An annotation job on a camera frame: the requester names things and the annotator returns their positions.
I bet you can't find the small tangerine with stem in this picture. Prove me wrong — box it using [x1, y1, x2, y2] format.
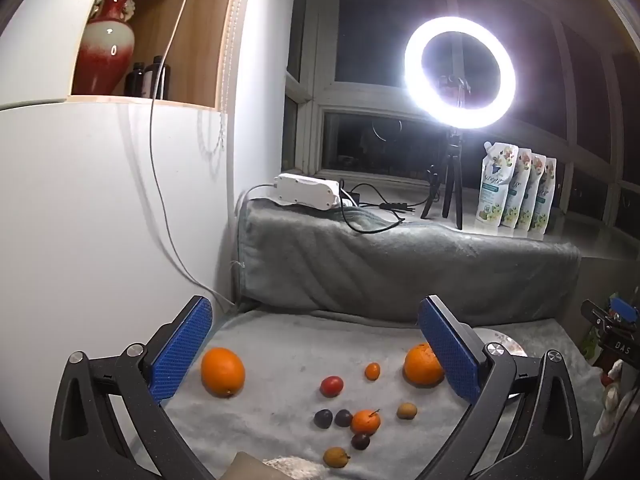
[350, 408, 382, 436]

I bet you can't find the white wooden cabinet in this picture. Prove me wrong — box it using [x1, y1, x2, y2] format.
[0, 0, 251, 480]

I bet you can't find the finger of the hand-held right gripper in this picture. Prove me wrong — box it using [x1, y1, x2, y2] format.
[582, 297, 640, 341]

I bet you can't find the dark bottle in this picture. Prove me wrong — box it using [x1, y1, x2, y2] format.
[125, 62, 149, 98]
[147, 55, 171, 100]

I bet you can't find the white power strip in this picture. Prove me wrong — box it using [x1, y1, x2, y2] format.
[273, 172, 341, 211]

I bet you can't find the black cable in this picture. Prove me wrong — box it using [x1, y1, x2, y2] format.
[337, 180, 426, 235]

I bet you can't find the beige fuzzy cloth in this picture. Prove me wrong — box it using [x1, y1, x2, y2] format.
[220, 451, 326, 480]

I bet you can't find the white window frame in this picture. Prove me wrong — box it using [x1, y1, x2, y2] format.
[280, 0, 640, 231]

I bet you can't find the rough large orange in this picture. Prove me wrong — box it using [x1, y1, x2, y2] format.
[403, 342, 446, 387]

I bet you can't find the floral refill pouch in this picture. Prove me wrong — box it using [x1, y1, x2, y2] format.
[540, 157, 558, 235]
[473, 141, 520, 233]
[525, 152, 547, 234]
[505, 147, 533, 233]

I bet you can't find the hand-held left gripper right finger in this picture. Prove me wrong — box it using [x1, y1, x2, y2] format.
[416, 295, 586, 480]

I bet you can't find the smooth large orange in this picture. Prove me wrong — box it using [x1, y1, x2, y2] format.
[200, 347, 246, 399]

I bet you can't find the long white cable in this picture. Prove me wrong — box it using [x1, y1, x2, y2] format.
[149, 0, 237, 307]

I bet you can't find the grey covered cushion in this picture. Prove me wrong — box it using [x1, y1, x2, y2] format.
[234, 195, 583, 328]

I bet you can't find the white floral plate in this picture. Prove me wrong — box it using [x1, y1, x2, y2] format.
[470, 327, 530, 358]

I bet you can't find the black tripod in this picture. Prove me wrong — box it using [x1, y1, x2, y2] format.
[421, 75, 473, 231]

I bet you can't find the red and white vase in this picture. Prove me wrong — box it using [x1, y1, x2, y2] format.
[72, 0, 151, 96]

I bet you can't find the person's right hand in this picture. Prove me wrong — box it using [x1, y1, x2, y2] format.
[594, 360, 626, 438]

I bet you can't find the ring light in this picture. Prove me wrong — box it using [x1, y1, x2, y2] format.
[403, 16, 516, 130]

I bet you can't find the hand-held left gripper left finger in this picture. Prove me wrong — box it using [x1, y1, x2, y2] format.
[49, 296, 216, 480]

